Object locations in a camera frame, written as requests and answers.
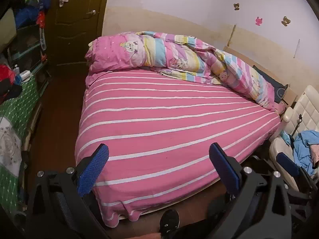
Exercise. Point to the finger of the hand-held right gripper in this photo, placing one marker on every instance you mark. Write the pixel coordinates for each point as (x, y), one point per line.
(261, 164)
(287, 164)

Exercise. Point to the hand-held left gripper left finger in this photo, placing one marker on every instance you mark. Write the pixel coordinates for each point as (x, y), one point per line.
(93, 170)

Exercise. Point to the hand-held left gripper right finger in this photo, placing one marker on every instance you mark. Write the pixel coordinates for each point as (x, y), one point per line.
(224, 169)

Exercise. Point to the light blue cloth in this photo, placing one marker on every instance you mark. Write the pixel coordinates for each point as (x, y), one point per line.
(304, 149)

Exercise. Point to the pale pink cloth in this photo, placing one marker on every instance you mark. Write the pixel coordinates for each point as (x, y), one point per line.
(315, 156)

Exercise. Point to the cream padded chair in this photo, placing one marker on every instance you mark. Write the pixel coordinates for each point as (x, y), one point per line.
(306, 109)

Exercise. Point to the pink striped bed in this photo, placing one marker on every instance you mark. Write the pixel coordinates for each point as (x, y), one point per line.
(162, 129)

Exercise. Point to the black shoe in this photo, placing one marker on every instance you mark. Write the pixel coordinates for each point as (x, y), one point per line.
(169, 222)

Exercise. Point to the dark blue pillow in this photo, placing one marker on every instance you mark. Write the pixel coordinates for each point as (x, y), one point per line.
(276, 87)

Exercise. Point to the white patterned cloth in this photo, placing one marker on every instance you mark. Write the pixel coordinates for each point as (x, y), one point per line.
(10, 147)

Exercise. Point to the green patterned tablecloth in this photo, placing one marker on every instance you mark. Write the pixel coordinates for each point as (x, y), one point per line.
(20, 107)

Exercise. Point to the black cloth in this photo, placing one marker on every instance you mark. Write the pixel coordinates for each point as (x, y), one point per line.
(10, 90)

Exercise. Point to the small white box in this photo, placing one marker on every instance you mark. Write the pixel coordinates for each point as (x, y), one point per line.
(25, 75)

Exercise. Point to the pink cartoon print quilt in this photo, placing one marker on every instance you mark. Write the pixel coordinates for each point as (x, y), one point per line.
(109, 52)

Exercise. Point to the small white bottle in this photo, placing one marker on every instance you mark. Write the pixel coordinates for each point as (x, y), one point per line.
(16, 70)

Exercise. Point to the red bag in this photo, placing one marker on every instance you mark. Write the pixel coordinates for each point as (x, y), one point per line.
(6, 72)

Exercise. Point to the brown wooden door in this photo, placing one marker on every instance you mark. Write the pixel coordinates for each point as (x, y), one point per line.
(74, 37)

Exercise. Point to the glass door cabinet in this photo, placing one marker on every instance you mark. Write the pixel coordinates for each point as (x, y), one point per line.
(27, 44)

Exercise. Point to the pile of clothes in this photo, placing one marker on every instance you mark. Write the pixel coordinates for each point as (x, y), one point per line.
(30, 5)

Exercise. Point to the brown bear wall sticker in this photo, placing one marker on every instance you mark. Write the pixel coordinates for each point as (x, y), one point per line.
(236, 6)
(286, 21)

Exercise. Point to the pink bear wall sticker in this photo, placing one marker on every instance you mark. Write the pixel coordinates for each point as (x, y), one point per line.
(259, 21)

